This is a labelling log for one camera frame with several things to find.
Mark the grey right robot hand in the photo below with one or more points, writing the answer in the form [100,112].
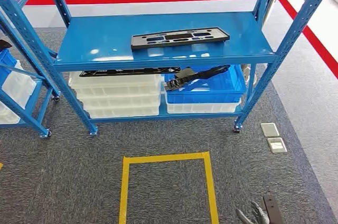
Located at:
[257,217]

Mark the plain metal floor plate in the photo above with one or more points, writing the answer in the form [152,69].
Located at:
[269,129]

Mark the yellow floor tape square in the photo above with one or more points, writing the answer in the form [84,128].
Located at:
[211,187]

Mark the dark brown flat plate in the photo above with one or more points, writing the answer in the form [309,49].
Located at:
[273,212]

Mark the blue plastic tray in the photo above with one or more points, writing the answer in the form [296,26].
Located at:
[211,91]

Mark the metal floor socket plate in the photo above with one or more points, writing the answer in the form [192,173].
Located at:
[277,145]

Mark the translucent white plastic bin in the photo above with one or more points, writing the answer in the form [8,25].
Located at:
[18,89]

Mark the shallow white plastic tray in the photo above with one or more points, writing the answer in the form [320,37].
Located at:
[203,107]

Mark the blue metal shelf rack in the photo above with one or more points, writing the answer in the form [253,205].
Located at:
[106,40]
[23,112]

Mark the chrome stanchion post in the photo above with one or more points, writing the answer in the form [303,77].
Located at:
[270,7]

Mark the blue plastic bin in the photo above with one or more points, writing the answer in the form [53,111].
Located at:
[6,61]

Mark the black plastic panel with cutouts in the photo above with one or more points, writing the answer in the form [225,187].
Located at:
[139,42]

